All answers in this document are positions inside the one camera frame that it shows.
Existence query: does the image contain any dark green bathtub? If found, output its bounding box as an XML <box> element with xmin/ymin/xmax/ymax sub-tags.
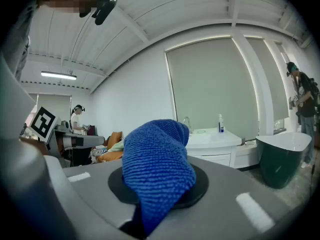
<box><xmin>255</xmin><ymin>131</ymin><xmax>313</xmax><ymax>190</ymax></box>

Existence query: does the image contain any ceiling tube light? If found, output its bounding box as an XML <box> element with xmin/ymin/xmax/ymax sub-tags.
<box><xmin>40</xmin><ymin>70</ymin><xmax>78</xmax><ymax>81</ymax></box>

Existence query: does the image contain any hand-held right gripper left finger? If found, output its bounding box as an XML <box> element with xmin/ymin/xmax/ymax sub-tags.
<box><xmin>0</xmin><ymin>55</ymin><xmax>137</xmax><ymax>240</ymax></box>

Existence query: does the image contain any blue cloth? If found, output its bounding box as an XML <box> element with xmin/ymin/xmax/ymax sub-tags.
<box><xmin>121</xmin><ymin>119</ymin><xmax>197</xmax><ymax>237</ymax></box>

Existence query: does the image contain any striped fabric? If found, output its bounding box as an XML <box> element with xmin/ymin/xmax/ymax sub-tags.
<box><xmin>91</xmin><ymin>145</ymin><xmax>110</xmax><ymax>159</ymax></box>

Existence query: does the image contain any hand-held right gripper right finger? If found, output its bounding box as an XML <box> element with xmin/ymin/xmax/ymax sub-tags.
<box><xmin>62</xmin><ymin>155</ymin><xmax>302</xmax><ymax>240</ymax></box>

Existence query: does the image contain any narrow grey window blind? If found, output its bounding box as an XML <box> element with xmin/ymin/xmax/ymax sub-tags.
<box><xmin>246</xmin><ymin>37</ymin><xmax>290</xmax><ymax>122</ymax></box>

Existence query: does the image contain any black head-mounted camera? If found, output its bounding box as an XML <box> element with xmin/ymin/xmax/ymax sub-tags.
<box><xmin>79</xmin><ymin>0</ymin><xmax>118</xmax><ymax>26</ymax></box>

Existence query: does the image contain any person's grey shirt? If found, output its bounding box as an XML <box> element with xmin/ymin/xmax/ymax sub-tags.
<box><xmin>4</xmin><ymin>1</ymin><xmax>41</xmax><ymax>82</ymax></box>

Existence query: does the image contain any white bottle with blue label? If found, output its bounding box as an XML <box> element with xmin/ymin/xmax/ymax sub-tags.
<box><xmin>217</xmin><ymin>113</ymin><xmax>225</xmax><ymax>134</ymax></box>

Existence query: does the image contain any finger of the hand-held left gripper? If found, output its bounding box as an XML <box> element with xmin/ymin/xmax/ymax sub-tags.
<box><xmin>83</xmin><ymin>135</ymin><xmax>106</xmax><ymax>148</ymax></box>

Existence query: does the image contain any chrome faucet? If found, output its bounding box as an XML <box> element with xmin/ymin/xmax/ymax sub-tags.
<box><xmin>183</xmin><ymin>116</ymin><xmax>193</xmax><ymax>134</ymax></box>

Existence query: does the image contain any white sink cabinet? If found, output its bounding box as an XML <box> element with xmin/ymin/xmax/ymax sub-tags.
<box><xmin>186</xmin><ymin>127</ymin><xmax>260</xmax><ymax>170</ymax></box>

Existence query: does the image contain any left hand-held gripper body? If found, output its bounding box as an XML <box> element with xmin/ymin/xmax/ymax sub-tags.
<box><xmin>27</xmin><ymin>105</ymin><xmax>86</xmax><ymax>166</ymax></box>

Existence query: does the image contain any large grey window blind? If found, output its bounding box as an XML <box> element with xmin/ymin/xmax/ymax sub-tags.
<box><xmin>165</xmin><ymin>36</ymin><xmax>260</xmax><ymax>142</ymax></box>

